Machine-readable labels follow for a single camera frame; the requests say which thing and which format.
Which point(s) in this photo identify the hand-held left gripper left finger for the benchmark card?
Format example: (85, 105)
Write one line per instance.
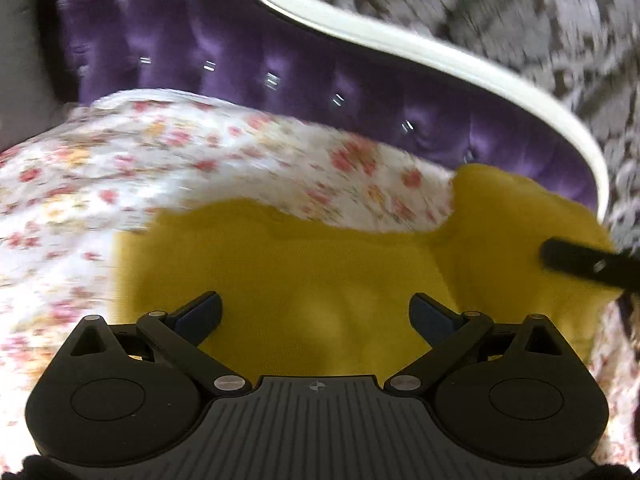
(202, 315)

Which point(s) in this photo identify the floral bed sheet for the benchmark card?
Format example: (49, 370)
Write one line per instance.
(150, 160)

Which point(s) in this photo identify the mustard yellow sweater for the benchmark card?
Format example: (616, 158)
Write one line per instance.
(310, 270)

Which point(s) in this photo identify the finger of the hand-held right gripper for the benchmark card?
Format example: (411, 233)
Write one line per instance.
(580, 257)

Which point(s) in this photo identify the grey damask curtain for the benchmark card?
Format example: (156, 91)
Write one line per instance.
(525, 20)

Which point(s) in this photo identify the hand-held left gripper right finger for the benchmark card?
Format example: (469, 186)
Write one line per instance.
(427, 317)

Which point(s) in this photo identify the grey cushion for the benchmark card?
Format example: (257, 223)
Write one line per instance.
(25, 50)

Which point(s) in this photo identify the purple tufted sofa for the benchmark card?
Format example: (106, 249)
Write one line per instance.
(250, 35)

